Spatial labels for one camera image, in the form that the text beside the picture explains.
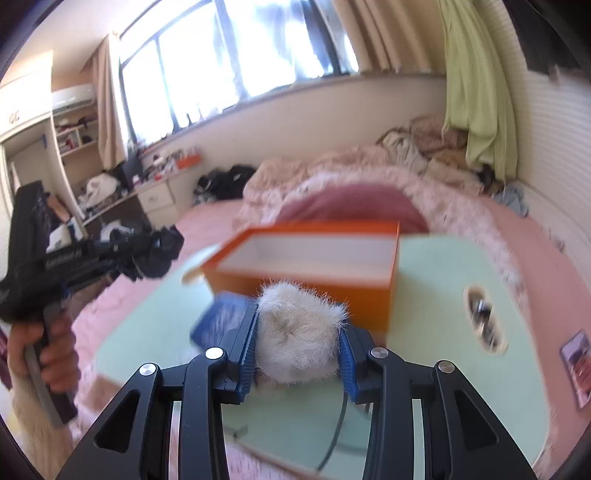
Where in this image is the white cloth bag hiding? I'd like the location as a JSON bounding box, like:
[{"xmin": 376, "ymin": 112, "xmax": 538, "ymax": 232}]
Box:
[{"xmin": 83, "ymin": 173, "xmax": 122, "ymax": 206}]

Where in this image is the white wardrobe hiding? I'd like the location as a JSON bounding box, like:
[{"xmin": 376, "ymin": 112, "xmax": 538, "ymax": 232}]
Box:
[{"xmin": 0, "ymin": 55, "xmax": 54, "ymax": 217}]

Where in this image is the white air conditioner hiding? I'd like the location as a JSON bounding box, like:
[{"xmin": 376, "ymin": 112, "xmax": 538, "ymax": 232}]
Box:
[{"xmin": 51, "ymin": 83, "xmax": 95, "ymax": 112}]

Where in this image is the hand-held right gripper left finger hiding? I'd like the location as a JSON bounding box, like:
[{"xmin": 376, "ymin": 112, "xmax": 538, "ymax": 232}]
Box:
[{"xmin": 55, "ymin": 299, "xmax": 259, "ymax": 480}]

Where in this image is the pile of beige clothes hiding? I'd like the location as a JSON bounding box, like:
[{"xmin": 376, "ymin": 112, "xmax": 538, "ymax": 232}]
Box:
[{"xmin": 376, "ymin": 113, "xmax": 485, "ymax": 195}]

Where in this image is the person's left forearm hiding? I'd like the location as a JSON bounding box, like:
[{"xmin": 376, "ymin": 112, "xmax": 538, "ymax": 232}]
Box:
[{"xmin": 0, "ymin": 369, "xmax": 77, "ymax": 472}]

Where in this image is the person's left hand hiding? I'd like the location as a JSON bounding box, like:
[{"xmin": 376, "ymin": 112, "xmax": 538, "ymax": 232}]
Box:
[{"xmin": 7, "ymin": 318, "xmax": 78, "ymax": 396}]

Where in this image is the fluffy beige scrunchie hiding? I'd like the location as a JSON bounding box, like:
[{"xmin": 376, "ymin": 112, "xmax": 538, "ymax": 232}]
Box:
[{"xmin": 253, "ymin": 277, "xmax": 354, "ymax": 388}]

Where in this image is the orange cardboard box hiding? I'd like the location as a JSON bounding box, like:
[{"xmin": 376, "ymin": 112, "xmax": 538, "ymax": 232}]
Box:
[{"xmin": 182, "ymin": 220, "xmax": 402, "ymax": 333}]

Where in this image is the light blue cloth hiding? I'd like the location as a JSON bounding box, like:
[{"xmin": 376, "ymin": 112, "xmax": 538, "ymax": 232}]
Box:
[{"xmin": 492, "ymin": 185, "xmax": 529, "ymax": 217}]

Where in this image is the black bag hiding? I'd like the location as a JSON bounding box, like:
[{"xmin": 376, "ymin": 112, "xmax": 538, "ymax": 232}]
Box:
[{"xmin": 193, "ymin": 164, "xmax": 257, "ymax": 204}]

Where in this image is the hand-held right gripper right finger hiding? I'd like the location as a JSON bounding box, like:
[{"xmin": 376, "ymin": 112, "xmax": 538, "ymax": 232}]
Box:
[{"xmin": 336, "ymin": 323, "xmax": 539, "ymax": 480}]

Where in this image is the dark red pillow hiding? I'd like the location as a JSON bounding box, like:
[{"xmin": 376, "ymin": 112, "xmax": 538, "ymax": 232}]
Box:
[{"xmin": 277, "ymin": 182, "xmax": 430, "ymax": 236}]

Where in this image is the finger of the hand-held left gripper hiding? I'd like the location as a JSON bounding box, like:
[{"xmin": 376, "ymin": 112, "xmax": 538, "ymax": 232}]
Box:
[
  {"xmin": 110, "ymin": 257, "xmax": 149, "ymax": 283},
  {"xmin": 99, "ymin": 228, "xmax": 160, "ymax": 254}
]

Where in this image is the white drawer cabinet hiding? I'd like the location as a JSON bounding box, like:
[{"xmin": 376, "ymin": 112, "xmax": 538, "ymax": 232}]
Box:
[{"xmin": 136, "ymin": 178, "xmax": 178, "ymax": 217}]

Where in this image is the blue pouch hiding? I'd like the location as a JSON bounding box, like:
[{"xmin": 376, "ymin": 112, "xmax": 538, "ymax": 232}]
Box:
[{"xmin": 190, "ymin": 292, "xmax": 257, "ymax": 356}]

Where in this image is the photo card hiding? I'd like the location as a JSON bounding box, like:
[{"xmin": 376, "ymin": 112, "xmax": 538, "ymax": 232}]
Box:
[{"xmin": 560, "ymin": 329, "xmax": 591, "ymax": 409}]

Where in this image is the wall shelf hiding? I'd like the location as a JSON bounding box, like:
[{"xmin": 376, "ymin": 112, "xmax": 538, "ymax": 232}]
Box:
[{"xmin": 51, "ymin": 108, "xmax": 100, "ymax": 158}]

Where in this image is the green cartoon desktop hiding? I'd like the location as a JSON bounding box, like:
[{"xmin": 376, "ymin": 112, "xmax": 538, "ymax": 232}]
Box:
[{"xmin": 92, "ymin": 233, "xmax": 555, "ymax": 478}]

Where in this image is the window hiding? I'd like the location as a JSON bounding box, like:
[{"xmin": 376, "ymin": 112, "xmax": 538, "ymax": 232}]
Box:
[{"xmin": 117, "ymin": 0, "xmax": 361, "ymax": 144}]

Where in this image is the light green hanging cloth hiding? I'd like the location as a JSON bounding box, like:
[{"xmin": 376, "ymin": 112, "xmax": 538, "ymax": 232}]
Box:
[{"xmin": 436, "ymin": 0, "xmax": 520, "ymax": 183}]

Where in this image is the beige curtain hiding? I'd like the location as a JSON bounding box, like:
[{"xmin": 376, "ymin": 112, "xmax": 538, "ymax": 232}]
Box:
[
  {"xmin": 90, "ymin": 34, "xmax": 130, "ymax": 169},
  {"xmin": 332, "ymin": 0, "xmax": 446, "ymax": 75}
]

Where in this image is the black hanging cloth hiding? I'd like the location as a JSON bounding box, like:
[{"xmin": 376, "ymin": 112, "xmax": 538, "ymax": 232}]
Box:
[{"xmin": 524, "ymin": 28, "xmax": 566, "ymax": 77}]

